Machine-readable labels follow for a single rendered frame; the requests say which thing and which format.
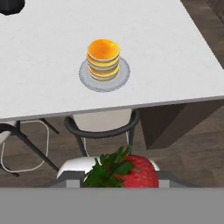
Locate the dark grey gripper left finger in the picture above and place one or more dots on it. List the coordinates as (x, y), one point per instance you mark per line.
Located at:
(71, 178)

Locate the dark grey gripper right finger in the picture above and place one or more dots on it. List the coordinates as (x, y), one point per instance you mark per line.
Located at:
(170, 179)

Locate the red strawberry with green leaves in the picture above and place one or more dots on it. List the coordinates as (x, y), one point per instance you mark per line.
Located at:
(128, 172)

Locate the dark brown counter base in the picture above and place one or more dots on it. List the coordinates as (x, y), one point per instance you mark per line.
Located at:
(175, 122)

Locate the black object on counter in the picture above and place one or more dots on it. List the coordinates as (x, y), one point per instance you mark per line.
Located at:
(11, 6)

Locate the white chair with black backrest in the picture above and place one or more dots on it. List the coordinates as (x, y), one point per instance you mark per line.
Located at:
(102, 128)

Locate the grey round plate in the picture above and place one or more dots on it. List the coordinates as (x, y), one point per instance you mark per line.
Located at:
(124, 73)

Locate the stack of orange pancakes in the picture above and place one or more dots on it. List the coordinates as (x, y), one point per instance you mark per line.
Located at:
(103, 59)

